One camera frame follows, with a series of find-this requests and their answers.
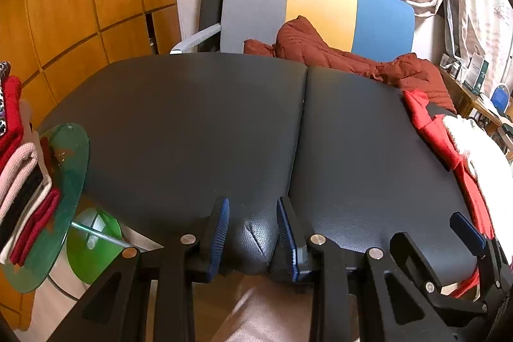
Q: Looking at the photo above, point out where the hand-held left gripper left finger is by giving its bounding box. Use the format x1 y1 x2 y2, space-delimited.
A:
48 196 231 342

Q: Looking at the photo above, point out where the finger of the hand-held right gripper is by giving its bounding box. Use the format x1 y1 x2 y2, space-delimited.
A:
390 232 489 327
450 212 513 300

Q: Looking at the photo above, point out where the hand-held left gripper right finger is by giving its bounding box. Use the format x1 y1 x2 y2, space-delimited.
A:
276 196 455 342

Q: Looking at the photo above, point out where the white knit sweater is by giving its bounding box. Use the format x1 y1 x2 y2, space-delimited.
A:
442 114 513 263

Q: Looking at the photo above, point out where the stack of folded clothes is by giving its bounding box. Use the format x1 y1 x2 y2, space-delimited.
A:
0 62 62 266

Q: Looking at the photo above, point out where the person's leg in pink pants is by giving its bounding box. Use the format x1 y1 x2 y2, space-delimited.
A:
210 272 313 342

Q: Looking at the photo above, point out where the red garment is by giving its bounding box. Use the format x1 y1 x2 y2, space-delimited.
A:
402 89 495 298

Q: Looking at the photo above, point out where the black padded table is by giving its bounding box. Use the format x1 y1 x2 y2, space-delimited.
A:
38 53 487 279

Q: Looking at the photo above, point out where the wooden desk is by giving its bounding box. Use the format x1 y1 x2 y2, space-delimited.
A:
439 65 513 150

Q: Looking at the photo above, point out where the blue round object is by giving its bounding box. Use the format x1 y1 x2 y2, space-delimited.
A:
491 86 509 112

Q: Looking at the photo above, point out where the green and white box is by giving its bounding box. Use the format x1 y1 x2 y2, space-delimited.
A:
465 54 490 94

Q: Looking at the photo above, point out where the green glass side table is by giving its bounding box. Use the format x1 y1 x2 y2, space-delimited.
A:
8 122 137 294

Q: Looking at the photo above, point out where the rust brown quilted jacket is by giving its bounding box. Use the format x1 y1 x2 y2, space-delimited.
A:
244 16 458 112

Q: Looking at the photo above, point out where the grey yellow blue chair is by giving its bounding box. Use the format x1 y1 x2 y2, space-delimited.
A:
220 0 415 64

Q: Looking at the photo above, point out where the wooden wardrobe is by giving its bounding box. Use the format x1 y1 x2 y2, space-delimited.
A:
0 0 181 327

